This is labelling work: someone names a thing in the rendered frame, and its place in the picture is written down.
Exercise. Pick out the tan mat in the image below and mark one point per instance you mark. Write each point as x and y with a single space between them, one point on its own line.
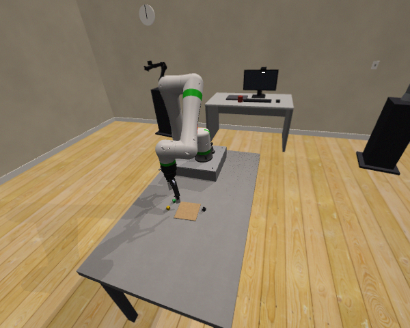
188 211

